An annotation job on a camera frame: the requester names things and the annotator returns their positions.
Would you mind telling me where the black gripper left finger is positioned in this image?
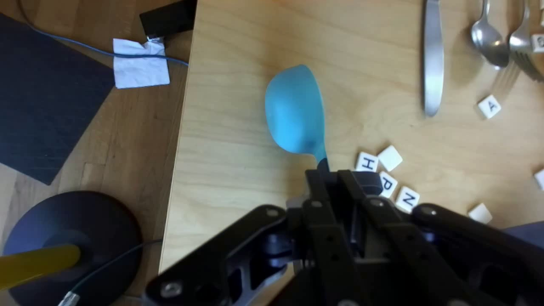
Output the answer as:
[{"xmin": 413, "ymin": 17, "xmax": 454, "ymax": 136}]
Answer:
[{"xmin": 143, "ymin": 168, "xmax": 366, "ymax": 306}]

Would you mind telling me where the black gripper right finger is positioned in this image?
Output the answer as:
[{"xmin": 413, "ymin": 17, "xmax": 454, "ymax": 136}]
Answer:
[{"xmin": 338, "ymin": 168, "xmax": 544, "ymax": 306}]

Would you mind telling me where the blue spoon with black handle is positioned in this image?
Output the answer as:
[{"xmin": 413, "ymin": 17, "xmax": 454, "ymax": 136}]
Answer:
[{"xmin": 264, "ymin": 63, "xmax": 332, "ymax": 175}]

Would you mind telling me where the black round base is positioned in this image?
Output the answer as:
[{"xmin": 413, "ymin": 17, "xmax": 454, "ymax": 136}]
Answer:
[{"xmin": 0, "ymin": 190, "xmax": 145, "ymax": 306}]

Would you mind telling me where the silver table knife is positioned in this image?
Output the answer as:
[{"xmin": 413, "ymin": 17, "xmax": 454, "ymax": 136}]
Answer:
[{"xmin": 422, "ymin": 0, "xmax": 447, "ymax": 119}]

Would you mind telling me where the silver spoon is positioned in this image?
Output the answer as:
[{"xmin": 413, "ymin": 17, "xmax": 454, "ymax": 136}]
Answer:
[{"xmin": 469, "ymin": 0, "xmax": 512, "ymax": 70}]

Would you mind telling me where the white paper sheet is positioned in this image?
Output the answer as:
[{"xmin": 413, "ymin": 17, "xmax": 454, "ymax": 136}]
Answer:
[{"xmin": 111, "ymin": 36, "xmax": 172, "ymax": 90}]

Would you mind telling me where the silver fork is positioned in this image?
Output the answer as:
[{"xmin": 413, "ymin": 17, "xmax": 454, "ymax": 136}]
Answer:
[{"xmin": 488, "ymin": 0, "xmax": 544, "ymax": 102}]

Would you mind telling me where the black box on floor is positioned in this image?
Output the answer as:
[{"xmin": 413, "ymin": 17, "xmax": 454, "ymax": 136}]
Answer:
[{"xmin": 138, "ymin": 0, "xmax": 199, "ymax": 41}]

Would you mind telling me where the dark floor mat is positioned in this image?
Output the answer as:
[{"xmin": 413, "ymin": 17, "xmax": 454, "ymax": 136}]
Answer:
[{"xmin": 0, "ymin": 12, "xmax": 117, "ymax": 185}]

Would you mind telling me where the thin grey cable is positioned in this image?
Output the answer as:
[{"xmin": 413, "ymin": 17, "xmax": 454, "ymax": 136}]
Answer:
[{"xmin": 56, "ymin": 240, "xmax": 167, "ymax": 306}]

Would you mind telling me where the thin blue cable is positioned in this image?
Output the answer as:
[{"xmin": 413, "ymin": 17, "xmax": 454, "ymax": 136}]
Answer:
[{"xmin": 22, "ymin": 22, "xmax": 192, "ymax": 68}]

